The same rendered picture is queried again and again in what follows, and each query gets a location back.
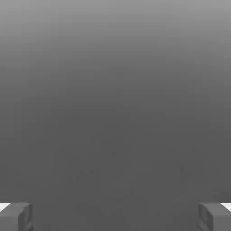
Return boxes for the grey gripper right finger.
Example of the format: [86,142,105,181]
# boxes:
[198,202,231,231]

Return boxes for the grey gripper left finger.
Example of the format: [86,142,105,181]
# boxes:
[0,202,34,231]

